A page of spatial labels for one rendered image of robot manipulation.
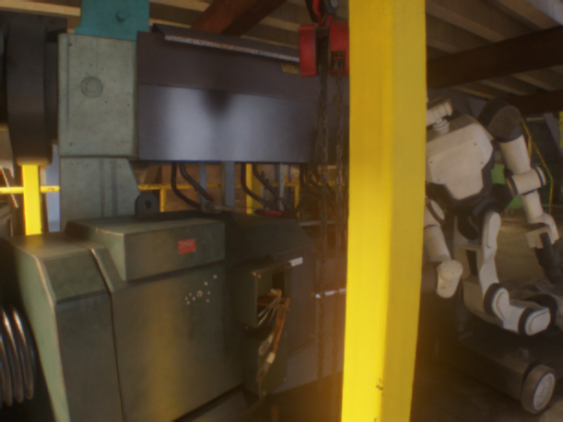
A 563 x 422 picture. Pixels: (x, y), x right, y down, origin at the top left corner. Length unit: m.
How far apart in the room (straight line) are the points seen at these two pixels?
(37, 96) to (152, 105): 0.38
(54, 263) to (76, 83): 0.84
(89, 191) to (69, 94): 0.34
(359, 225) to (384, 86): 0.23
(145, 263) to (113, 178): 0.72
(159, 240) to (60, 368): 0.28
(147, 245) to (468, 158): 1.12
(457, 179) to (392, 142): 0.88
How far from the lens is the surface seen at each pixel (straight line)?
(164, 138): 1.40
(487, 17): 2.64
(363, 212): 0.63
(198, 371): 0.88
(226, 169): 1.46
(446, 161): 1.42
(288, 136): 1.60
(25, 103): 1.31
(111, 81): 1.44
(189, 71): 1.48
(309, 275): 1.10
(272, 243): 0.99
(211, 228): 0.81
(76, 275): 0.71
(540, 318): 2.10
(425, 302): 2.31
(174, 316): 0.79
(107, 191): 1.40
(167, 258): 0.75
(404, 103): 0.63
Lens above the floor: 0.98
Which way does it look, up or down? 6 degrees down
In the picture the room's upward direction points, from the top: straight up
